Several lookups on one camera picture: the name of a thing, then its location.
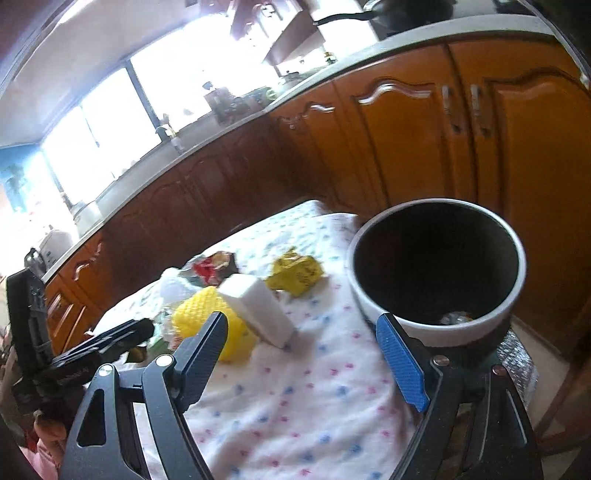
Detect yellow honeycomb foam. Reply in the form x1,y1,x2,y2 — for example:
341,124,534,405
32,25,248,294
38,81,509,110
171,286,257,363

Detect red snack wrapper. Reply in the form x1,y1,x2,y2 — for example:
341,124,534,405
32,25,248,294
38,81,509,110
179,251,239,287

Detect white foam block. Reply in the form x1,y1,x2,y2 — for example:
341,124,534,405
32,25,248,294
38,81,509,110
217,274,294,348

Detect yellow snack wrapper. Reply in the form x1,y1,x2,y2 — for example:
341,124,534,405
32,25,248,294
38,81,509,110
264,247,325,297

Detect black and white trash bin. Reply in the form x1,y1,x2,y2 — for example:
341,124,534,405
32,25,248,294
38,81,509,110
346,198,527,358

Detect kitchen window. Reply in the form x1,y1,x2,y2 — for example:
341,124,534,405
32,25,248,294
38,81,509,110
38,13,334,204

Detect wooden kitchen cabinets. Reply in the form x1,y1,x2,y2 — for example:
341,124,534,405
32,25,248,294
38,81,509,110
46,35,590,355

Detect grey kitchen countertop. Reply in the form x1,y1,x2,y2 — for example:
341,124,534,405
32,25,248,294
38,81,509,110
42,14,556,282

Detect left hand holding gripper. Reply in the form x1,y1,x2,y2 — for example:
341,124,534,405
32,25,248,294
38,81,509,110
34,411,68,466

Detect silver bubble foil sheet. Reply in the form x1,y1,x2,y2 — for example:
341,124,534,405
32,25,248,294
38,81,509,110
496,329,539,408

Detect white floral tablecloth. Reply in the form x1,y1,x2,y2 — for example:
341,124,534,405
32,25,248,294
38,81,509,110
85,198,433,480

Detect chrome sink faucet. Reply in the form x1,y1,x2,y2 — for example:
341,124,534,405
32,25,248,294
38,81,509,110
156,113,184,154

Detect utensil holder on counter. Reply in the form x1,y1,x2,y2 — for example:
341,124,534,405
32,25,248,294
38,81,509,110
202,81,249,124

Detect black frying pan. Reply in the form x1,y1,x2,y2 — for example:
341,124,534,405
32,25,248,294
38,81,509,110
314,0,456,33

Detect blue wall picture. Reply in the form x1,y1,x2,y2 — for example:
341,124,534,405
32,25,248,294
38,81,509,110
1,144,40,213

